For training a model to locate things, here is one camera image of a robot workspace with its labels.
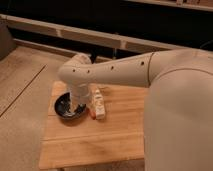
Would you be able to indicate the black ceramic bowl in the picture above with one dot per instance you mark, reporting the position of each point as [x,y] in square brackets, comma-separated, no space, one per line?
[62,107]

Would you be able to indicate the white shelf rail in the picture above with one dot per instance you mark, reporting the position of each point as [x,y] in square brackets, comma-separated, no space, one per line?
[96,38]

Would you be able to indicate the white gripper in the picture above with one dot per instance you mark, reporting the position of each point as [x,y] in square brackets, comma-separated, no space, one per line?
[79,97]

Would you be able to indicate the white bottle with label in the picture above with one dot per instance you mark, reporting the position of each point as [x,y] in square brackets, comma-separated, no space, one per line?
[98,104]

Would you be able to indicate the orange marker pen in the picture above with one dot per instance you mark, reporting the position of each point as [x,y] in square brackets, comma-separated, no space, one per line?
[92,114]

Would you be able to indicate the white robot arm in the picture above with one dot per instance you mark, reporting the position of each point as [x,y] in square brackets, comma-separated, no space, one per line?
[178,110]

